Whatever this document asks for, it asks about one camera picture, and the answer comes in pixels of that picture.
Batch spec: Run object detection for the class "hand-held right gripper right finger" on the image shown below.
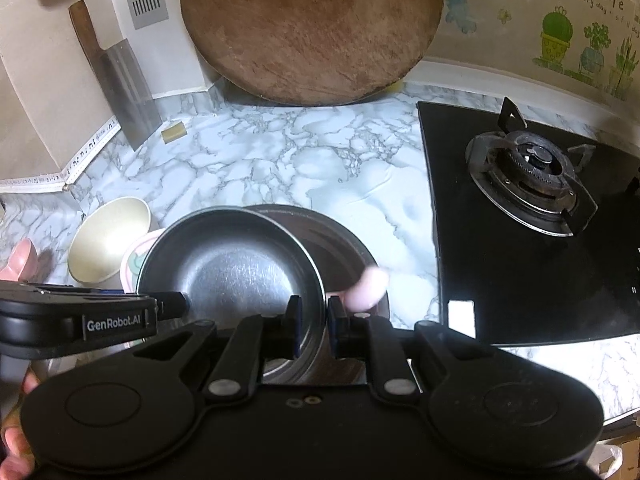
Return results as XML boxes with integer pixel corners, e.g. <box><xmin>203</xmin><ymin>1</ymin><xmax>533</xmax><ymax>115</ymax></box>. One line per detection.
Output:
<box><xmin>326</xmin><ymin>295</ymin><xmax>502</xmax><ymax>404</ymax></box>

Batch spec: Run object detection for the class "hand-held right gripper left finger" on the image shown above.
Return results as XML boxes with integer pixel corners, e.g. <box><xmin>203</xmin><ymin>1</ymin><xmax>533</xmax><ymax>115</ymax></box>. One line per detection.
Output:
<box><xmin>131</xmin><ymin>295</ymin><xmax>303</xmax><ymax>402</ymax></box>

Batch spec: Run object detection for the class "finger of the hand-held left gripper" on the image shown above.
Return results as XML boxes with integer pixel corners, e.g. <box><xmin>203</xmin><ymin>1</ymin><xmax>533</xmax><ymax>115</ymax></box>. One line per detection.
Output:
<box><xmin>155</xmin><ymin>290</ymin><xmax>191</xmax><ymax>320</ymax></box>

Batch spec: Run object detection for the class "white plate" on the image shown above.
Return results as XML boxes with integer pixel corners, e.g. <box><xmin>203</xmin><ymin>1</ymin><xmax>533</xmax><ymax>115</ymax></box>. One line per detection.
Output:
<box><xmin>121</xmin><ymin>229</ymin><xmax>167</xmax><ymax>292</ymax></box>

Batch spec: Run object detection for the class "pink bowl with steel inside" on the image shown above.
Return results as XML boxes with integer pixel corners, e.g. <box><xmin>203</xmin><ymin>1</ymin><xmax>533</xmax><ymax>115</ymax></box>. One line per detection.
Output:
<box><xmin>135</xmin><ymin>208</ymin><xmax>389</xmax><ymax>363</ymax></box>

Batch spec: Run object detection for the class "large steel bowl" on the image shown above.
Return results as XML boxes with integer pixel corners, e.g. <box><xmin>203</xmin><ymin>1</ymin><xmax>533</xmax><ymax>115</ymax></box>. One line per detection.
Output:
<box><xmin>244</xmin><ymin>203</ymin><xmax>391</xmax><ymax>387</ymax></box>

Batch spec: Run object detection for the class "person's left hand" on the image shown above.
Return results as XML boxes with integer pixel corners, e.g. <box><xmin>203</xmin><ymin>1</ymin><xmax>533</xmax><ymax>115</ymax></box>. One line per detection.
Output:
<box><xmin>0</xmin><ymin>369</ymin><xmax>42</xmax><ymax>479</ymax></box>

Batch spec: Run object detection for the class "beige bowl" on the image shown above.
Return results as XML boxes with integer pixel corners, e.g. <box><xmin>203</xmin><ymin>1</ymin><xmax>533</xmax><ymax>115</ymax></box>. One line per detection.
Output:
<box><xmin>66</xmin><ymin>196</ymin><xmax>152</xmax><ymax>284</ymax></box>

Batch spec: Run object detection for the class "black gas stove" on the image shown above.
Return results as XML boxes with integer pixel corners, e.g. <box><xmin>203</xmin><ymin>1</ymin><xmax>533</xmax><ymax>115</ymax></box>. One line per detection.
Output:
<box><xmin>416</xmin><ymin>100</ymin><xmax>640</xmax><ymax>347</ymax></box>

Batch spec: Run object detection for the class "stove burner with pan support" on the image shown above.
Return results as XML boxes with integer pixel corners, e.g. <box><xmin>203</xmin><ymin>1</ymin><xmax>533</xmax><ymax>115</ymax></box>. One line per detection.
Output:
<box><xmin>464</xmin><ymin>97</ymin><xmax>599</xmax><ymax>237</ymax></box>

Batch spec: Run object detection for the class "round wooden cutting board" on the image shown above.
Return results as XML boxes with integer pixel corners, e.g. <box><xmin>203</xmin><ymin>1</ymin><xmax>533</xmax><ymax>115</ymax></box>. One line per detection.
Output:
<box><xmin>179</xmin><ymin>0</ymin><xmax>445</xmax><ymax>107</ymax></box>

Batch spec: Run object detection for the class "cleaver with wooden handle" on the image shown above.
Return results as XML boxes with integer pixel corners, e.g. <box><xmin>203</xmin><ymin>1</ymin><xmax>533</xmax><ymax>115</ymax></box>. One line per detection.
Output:
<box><xmin>68</xmin><ymin>0</ymin><xmax>164</xmax><ymax>151</ymax></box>

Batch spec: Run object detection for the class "plant wall sticker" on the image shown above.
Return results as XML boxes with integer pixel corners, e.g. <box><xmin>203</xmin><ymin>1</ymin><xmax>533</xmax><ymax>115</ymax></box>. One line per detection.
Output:
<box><xmin>440</xmin><ymin>0</ymin><xmax>640</xmax><ymax>102</ymax></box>

